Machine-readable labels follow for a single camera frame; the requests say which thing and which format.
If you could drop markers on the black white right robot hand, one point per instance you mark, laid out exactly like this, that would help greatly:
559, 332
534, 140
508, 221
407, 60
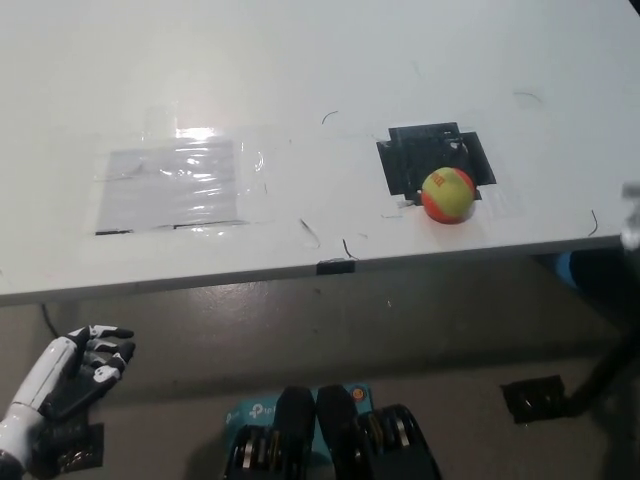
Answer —
632, 200

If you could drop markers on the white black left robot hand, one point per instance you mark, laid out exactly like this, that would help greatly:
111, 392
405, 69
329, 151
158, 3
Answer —
47, 367

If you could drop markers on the yellow orange small tennis ball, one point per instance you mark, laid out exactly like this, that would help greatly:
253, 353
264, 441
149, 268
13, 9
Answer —
447, 197

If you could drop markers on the black floor tape patch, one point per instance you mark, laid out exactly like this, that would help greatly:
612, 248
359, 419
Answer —
535, 400
82, 450

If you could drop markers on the blue object under table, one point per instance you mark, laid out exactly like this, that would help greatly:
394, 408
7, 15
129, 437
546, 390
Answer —
567, 270

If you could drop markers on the teal router box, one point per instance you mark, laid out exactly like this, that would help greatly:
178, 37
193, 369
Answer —
250, 412

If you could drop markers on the clear taped plastic sheet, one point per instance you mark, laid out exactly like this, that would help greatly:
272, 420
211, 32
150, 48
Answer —
165, 192

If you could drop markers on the black tape patch on table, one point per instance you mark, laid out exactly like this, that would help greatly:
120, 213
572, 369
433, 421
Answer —
412, 160

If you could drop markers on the clear plastic film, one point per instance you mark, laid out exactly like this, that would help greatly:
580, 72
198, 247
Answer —
252, 160

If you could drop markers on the small black tape strip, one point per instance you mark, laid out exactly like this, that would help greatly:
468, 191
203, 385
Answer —
335, 267

